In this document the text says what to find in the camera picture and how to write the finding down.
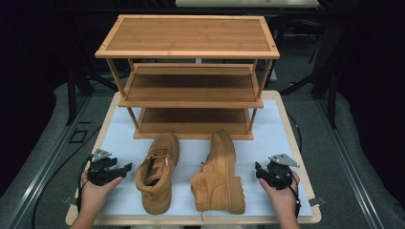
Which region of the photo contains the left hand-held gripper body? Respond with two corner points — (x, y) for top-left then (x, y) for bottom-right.
(86, 148), (120, 187)

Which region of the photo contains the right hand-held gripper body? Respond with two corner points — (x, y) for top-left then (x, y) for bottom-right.
(266, 153), (301, 191)

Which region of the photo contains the tan suede boot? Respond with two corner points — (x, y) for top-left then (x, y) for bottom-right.
(189, 128), (246, 216)
(135, 132), (181, 216)

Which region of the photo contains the wooden three-tier shoe rack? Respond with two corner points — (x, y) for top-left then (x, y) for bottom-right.
(95, 13), (281, 141)

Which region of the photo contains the person's left hand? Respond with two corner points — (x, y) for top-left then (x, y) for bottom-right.
(79, 171), (123, 215)

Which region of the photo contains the person's right hand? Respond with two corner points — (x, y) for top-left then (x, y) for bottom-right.
(258, 171), (301, 221)

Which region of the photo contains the grey metal table clip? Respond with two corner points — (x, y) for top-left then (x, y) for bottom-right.
(308, 196), (328, 207)
(62, 195), (79, 207)

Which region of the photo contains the light blue table mat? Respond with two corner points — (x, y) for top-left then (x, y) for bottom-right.
(98, 98), (314, 219)

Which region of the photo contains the black metal stand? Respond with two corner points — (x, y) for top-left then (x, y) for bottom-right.
(266, 15), (343, 130)
(61, 18), (119, 127)

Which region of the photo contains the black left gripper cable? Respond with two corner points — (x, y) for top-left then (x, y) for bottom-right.
(75, 155), (94, 215)

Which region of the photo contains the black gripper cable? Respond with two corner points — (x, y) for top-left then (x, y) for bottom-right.
(75, 155), (94, 215)
(286, 171), (302, 220)

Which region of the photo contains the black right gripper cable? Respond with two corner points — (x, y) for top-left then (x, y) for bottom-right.
(286, 171), (302, 220)

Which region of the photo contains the black cable beside table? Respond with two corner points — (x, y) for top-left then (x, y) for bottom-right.
(286, 112), (304, 155)

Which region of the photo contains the grey metal floor rail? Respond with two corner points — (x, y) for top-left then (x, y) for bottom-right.
(316, 97), (388, 229)
(0, 94), (94, 229)

